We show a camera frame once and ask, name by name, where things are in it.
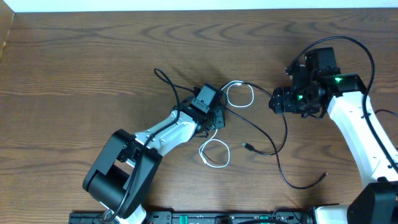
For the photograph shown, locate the thin black usb cable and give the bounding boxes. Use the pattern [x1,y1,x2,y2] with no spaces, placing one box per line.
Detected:
[223,107,329,190]

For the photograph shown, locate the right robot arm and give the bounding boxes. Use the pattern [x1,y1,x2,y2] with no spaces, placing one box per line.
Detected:
[269,47,397,223]

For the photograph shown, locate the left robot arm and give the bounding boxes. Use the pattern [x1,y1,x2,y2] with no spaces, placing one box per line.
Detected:
[82,84,224,223]

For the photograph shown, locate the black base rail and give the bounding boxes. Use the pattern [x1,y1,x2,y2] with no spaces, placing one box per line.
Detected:
[68,210,315,224]

